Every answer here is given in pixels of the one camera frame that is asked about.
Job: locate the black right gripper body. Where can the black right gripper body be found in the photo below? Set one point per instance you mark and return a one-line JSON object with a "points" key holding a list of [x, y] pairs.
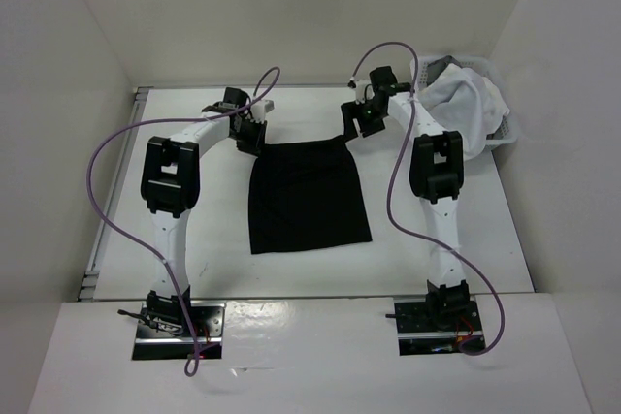
{"points": [[373, 118]]}

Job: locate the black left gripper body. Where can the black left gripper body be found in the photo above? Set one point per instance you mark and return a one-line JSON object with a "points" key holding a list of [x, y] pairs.
{"points": [[250, 136]]}

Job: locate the black skirt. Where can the black skirt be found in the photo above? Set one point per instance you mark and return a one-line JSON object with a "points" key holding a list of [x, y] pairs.
{"points": [[305, 196]]}

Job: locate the white skirt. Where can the white skirt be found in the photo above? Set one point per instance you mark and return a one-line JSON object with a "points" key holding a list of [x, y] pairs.
{"points": [[462, 100]]}

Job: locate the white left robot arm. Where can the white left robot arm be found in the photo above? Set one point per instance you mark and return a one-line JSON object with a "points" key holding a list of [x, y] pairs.
{"points": [[171, 185]]}

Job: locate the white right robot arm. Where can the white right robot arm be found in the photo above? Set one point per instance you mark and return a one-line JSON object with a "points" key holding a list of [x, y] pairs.
{"points": [[436, 177]]}

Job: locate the dark grey garment in basket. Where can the dark grey garment in basket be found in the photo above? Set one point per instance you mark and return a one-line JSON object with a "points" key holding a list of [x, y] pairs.
{"points": [[437, 67]]}

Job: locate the white plastic basket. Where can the white plastic basket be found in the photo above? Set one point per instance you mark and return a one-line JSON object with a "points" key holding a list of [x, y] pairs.
{"points": [[508, 132]]}

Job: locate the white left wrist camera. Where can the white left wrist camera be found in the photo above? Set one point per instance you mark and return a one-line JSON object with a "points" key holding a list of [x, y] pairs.
{"points": [[260, 109]]}

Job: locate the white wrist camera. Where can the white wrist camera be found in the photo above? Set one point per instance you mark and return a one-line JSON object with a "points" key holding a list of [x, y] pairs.
{"points": [[363, 90], [260, 109]]}

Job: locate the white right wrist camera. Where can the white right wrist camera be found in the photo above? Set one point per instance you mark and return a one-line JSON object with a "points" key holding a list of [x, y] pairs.
{"points": [[363, 90]]}

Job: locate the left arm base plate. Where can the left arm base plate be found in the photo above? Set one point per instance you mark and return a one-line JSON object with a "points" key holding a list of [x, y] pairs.
{"points": [[160, 340]]}

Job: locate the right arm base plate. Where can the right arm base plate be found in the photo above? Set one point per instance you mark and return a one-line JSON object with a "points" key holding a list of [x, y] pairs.
{"points": [[418, 334]]}

